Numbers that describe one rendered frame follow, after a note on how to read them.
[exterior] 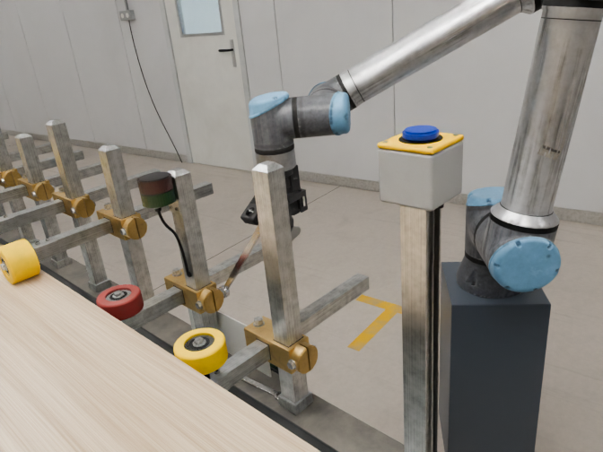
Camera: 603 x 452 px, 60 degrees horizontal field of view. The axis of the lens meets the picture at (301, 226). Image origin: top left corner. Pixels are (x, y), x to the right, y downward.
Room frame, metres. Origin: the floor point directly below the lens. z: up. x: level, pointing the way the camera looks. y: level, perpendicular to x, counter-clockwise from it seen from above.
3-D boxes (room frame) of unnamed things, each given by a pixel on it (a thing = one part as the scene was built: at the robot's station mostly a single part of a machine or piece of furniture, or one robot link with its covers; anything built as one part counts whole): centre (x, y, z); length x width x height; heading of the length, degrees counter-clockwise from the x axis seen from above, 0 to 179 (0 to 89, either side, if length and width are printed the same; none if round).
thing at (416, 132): (0.57, -0.14, 1.22); 0.04 x 0.04 x 0.02
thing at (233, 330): (0.92, 0.18, 0.75); 0.26 x 0.01 x 0.10; 45
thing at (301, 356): (0.77, 0.06, 0.82); 0.14 x 0.06 x 0.05; 45
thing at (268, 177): (0.75, 0.04, 0.92); 0.04 x 0.04 x 0.48; 45
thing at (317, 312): (0.81, 0.03, 0.82); 0.44 x 0.03 x 0.04; 135
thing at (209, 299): (0.94, 0.24, 0.85); 0.14 x 0.06 x 0.05; 45
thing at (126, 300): (0.85, 0.35, 0.85); 0.08 x 0.08 x 0.11
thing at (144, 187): (0.89, 0.25, 1.10); 0.06 x 0.06 x 0.02
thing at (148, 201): (0.89, 0.25, 1.08); 0.06 x 0.06 x 0.02
